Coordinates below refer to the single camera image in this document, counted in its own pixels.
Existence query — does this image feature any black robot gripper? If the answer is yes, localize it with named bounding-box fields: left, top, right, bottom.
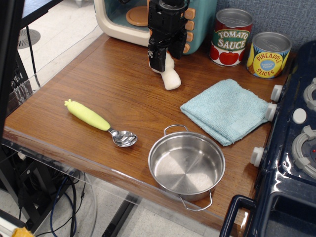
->
left=148, top=0, right=190, bottom=72

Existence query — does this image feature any white brown plush mushroom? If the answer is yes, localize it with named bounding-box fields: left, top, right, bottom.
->
left=152, top=52, right=182, bottom=90

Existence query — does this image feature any toy microwave cream and teal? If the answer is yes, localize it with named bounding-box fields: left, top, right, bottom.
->
left=94, top=0, right=217, bottom=55

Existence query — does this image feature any tomato sauce can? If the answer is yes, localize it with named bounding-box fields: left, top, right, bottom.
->
left=209, top=8, right=253, bottom=66

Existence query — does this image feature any light blue folded cloth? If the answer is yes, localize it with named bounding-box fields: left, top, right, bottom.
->
left=180, top=79, right=269, bottom=146

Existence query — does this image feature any pineapple slices can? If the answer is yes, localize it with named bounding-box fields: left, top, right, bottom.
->
left=246, top=32, right=292, bottom=79

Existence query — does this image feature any stainless steel pot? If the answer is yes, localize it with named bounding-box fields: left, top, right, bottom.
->
left=148, top=125, right=226, bottom=212

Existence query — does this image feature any black desk at left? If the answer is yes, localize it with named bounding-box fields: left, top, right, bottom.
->
left=0, top=0, right=60, bottom=135

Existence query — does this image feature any black table leg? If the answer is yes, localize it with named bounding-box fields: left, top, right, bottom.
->
left=101, top=200, right=134, bottom=237

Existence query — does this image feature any dark blue toy stove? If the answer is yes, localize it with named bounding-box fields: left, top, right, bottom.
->
left=220, top=41, right=316, bottom=237

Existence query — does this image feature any spoon with yellow-green handle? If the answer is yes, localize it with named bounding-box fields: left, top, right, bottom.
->
left=64, top=99, right=138, bottom=147

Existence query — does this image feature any blue cable under table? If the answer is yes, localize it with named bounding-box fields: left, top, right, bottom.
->
left=49, top=175, right=77, bottom=237

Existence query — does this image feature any black cable under table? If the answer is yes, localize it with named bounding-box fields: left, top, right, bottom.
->
left=34, top=172, right=87, bottom=237

